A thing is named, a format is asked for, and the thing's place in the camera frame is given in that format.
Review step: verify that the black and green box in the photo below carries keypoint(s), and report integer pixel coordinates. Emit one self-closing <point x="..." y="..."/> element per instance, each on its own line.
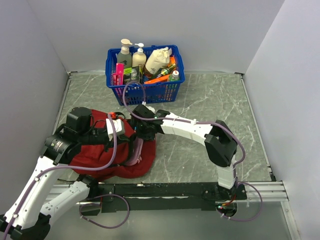
<point x="132" y="74"/>

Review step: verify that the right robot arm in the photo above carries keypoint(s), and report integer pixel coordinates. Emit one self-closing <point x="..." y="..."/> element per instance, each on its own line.
<point x="216" y="137"/>

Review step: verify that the pink box in basket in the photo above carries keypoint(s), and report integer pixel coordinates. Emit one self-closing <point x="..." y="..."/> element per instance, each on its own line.
<point x="118" y="75"/>

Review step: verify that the red backpack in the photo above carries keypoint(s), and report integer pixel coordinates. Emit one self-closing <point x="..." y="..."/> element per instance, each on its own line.
<point x="94" y="156"/>

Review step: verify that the aluminium rail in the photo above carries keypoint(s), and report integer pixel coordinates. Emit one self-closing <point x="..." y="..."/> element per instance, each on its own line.
<point x="255" y="191"/>

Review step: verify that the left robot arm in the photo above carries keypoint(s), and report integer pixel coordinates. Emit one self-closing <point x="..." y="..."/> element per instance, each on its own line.
<point x="30" y="217"/>

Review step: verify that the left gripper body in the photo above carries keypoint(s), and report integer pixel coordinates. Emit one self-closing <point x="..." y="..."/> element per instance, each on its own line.
<point x="96" y="136"/>

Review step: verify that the green drink bottle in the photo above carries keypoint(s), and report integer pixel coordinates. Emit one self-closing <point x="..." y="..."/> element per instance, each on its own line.
<point x="174" y="76"/>

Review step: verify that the beige paper bag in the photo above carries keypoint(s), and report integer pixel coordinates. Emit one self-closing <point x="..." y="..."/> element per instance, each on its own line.
<point x="159" y="59"/>

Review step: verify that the pink cartoon pencil case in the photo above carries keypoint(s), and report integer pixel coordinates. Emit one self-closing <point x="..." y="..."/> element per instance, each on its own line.
<point x="135" y="157"/>

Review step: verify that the blue plastic basket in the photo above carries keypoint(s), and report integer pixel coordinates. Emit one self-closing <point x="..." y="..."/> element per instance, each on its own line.
<point x="161" y="92"/>

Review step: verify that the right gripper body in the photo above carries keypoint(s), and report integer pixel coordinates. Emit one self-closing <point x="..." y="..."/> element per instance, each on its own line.
<point x="142" y="131"/>

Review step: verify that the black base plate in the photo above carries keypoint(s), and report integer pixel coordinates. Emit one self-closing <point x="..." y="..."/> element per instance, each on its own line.
<point x="163" y="196"/>

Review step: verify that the grey pump bottle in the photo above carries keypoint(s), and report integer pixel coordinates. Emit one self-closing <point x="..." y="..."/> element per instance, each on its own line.
<point x="124" y="56"/>

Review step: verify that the orange package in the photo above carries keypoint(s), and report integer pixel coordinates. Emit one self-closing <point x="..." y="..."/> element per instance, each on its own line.
<point x="162" y="78"/>

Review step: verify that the cream pump bottle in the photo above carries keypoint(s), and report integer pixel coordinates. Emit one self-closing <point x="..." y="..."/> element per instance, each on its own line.
<point x="139" y="58"/>

